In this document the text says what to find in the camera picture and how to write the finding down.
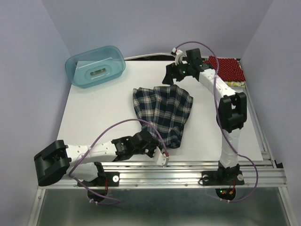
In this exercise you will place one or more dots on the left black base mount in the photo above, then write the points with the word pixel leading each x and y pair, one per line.
pixel 103 178

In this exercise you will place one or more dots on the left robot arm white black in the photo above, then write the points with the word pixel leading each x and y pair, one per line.
pixel 59 160

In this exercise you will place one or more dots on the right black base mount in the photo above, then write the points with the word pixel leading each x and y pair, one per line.
pixel 222 176

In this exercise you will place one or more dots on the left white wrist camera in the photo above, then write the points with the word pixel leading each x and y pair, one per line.
pixel 159 158

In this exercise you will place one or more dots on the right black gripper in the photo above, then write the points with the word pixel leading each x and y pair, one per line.
pixel 171 73

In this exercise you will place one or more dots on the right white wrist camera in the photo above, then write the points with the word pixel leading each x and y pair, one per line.
pixel 179 55

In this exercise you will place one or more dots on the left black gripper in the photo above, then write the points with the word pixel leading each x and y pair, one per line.
pixel 154 143

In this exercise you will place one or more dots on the lemon print folded skirt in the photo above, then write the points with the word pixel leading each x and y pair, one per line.
pixel 236 84

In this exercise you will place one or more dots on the navy plaid skirt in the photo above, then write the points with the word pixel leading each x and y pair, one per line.
pixel 167 108

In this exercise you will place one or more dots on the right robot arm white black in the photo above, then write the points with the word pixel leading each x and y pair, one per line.
pixel 231 106

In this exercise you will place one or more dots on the teal plastic bin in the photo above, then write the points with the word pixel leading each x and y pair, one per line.
pixel 95 67

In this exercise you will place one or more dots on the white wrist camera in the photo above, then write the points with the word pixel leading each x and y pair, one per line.
pixel 179 55
pixel 159 158

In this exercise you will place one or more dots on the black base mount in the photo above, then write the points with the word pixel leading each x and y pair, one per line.
pixel 103 178
pixel 222 176

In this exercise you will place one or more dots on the aluminium rail frame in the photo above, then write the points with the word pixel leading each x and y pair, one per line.
pixel 89 111

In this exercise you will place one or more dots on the red polka dot folded skirt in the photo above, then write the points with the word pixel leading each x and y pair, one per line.
pixel 230 70

